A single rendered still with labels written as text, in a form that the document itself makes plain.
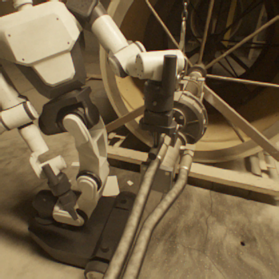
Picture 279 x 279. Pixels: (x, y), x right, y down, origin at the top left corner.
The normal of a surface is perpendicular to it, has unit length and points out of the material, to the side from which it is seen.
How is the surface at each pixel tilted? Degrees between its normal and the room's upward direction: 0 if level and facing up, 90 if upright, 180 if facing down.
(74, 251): 0
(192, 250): 0
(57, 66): 79
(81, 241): 0
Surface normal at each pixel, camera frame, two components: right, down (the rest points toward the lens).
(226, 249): 0.00, -0.84
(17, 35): 0.34, 0.35
